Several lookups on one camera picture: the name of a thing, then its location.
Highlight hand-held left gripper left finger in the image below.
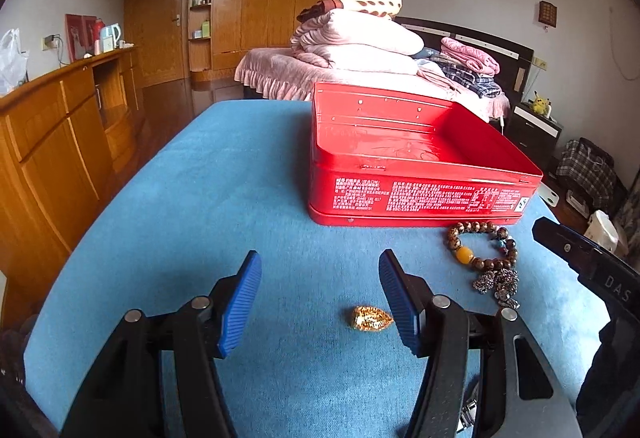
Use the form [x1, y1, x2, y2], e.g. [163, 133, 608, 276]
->
[60, 250, 262, 438]

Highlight white plastic bag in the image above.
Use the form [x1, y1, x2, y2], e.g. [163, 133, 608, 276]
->
[0, 28, 30, 96]

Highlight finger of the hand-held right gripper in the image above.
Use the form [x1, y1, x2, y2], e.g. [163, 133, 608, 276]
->
[531, 216, 601, 279]

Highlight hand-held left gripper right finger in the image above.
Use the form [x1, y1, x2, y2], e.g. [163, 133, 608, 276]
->
[378, 249, 583, 438]

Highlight plaid bag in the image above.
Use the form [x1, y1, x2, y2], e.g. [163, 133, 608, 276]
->
[555, 138, 622, 212]

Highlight gold pendant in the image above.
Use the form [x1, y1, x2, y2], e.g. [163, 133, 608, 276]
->
[348, 305, 394, 333]

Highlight spotted folded blanket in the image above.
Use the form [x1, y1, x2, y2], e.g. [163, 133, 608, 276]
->
[299, 0, 403, 22]

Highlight pink folded clothes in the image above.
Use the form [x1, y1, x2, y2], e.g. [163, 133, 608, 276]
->
[440, 37, 501, 77]

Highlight wooden bead bracelet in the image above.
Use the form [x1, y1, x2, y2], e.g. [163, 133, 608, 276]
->
[446, 220, 519, 274]

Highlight light blue kettle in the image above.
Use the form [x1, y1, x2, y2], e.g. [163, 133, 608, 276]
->
[100, 24, 124, 53]

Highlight plaid folded clothes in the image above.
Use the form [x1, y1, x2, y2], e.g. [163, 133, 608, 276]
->
[434, 60, 503, 100]

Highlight red photo frame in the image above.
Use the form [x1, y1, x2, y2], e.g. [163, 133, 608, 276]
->
[65, 14, 98, 64]

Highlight bed with pink cover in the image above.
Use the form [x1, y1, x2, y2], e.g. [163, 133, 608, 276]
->
[235, 47, 512, 124]

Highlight dark wooden headboard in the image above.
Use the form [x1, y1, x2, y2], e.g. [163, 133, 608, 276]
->
[395, 16, 535, 106]

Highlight silver metal watch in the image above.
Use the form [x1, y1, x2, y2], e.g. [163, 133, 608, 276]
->
[457, 385, 483, 434]

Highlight red tin box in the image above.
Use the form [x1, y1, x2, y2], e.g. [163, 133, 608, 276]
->
[307, 82, 544, 228]

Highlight pink folded quilt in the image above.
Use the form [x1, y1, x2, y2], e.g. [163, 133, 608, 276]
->
[291, 9, 426, 61]
[295, 45, 421, 76]

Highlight wooden sideboard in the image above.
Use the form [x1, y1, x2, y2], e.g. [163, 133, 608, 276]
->
[0, 45, 146, 269]

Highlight wooden door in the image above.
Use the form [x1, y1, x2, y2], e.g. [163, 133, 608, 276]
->
[124, 0, 192, 85]

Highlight dark nightstand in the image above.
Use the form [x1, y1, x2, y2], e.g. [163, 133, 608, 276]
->
[505, 103, 563, 169]

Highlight silver cluster pendant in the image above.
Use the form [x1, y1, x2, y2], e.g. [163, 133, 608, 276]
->
[472, 268, 522, 310]

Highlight white wall cable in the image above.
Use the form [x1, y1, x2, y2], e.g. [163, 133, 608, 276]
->
[607, 8, 640, 82]

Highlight white trash bin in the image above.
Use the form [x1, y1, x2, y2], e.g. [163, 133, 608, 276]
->
[585, 210, 632, 255]

